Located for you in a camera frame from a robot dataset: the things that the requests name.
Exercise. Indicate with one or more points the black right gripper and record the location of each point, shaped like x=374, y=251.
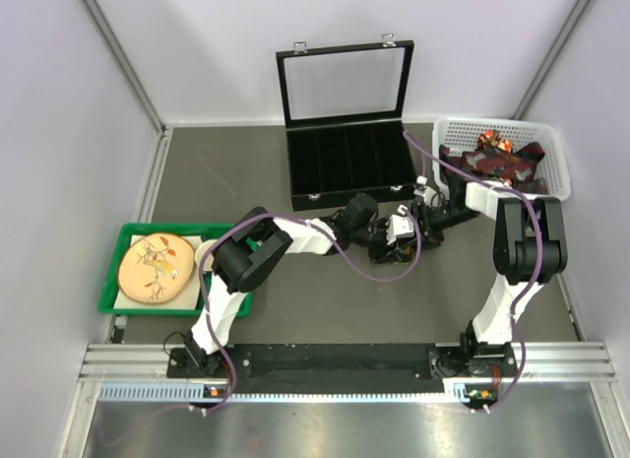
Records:
x=430, y=237

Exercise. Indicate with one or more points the round beige painted plate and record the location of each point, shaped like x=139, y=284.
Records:
x=156, y=268

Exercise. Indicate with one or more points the red floral rolled tie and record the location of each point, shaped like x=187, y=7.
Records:
x=493, y=139

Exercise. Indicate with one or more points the dark red patterned tie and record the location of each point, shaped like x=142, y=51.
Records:
x=517, y=169

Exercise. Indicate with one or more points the white perforated plastic basket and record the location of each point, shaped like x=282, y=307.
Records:
x=459, y=134

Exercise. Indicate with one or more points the green plastic tray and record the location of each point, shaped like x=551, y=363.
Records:
x=147, y=229

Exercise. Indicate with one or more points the grey slotted cable duct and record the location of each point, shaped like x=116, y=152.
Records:
x=448, y=392

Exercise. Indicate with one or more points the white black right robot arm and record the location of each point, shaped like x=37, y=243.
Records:
x=529, y=248

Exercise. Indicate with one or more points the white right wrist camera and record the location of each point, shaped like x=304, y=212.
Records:
x=425, y=195

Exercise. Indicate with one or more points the orange blue leaf-pattern tie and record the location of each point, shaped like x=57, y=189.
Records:
x=402, y=252

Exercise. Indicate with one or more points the black glass-lid storage case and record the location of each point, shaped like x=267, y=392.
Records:
x=343, y=119

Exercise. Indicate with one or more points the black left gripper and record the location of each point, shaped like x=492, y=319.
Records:
x=379, y=253

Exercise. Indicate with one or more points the cream ceramic cup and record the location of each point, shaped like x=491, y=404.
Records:
x=203, y=256

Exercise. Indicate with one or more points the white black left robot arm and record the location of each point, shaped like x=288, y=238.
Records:
x=247, y=254

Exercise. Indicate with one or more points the aluminium frame rail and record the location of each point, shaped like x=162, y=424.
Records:
x=545, y=362

